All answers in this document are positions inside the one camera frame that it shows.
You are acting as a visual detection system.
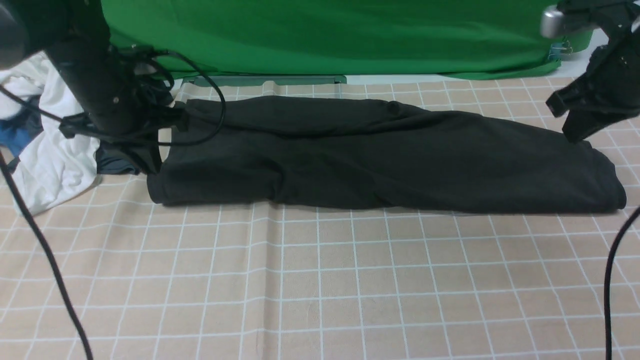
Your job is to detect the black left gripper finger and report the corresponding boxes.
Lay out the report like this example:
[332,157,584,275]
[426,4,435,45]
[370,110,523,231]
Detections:
[102,142,163,174]

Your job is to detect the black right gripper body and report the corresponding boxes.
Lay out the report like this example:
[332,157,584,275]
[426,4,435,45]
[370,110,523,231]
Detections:
[585,30,640,121]

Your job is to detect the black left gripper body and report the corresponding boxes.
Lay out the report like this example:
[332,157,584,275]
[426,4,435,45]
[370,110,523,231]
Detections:
[47,39,173,146]

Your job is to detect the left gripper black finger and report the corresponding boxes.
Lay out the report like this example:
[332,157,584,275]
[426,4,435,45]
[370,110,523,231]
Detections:
[150,105,190,132]

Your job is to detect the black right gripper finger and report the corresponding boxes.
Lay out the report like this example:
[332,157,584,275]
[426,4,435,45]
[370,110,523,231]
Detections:
[545,75,618,144]

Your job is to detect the dark gray long-sleeve top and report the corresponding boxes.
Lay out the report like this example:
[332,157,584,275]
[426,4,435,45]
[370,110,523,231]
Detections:
[147,96,627,214]

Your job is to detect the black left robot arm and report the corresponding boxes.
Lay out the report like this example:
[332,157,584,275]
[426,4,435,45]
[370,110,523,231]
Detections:
[0,0,188,174]

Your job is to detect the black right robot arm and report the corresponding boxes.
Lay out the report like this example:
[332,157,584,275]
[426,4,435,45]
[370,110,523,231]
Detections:
[540,0,640,143]

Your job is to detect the dark teal crumpled garment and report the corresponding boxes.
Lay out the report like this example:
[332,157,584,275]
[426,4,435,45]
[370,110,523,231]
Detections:
[94,143,141,176]

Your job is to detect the blue binder clip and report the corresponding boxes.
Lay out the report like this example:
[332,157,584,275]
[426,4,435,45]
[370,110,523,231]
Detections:
[547,41,574,61]

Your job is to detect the white crumpled shirt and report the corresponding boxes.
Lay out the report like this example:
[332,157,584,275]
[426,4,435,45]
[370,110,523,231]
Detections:
[1,52,100,215]

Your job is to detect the blue crumpled garment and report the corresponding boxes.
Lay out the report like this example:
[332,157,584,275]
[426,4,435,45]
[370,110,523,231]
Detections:
[0,111,42,158]

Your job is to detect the beige checkered tablecloth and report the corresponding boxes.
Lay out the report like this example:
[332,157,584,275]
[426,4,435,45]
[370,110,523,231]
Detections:
[0,75,640,360]

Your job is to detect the green backdrop cloth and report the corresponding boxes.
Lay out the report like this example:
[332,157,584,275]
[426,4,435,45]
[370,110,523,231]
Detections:
[102,0,592,80]

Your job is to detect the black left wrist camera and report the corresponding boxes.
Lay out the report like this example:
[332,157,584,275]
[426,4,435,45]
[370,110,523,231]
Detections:
[58,112,102,139]

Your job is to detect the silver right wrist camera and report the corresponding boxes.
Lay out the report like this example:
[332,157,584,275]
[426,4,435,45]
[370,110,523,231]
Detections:
[541,5,601,40]

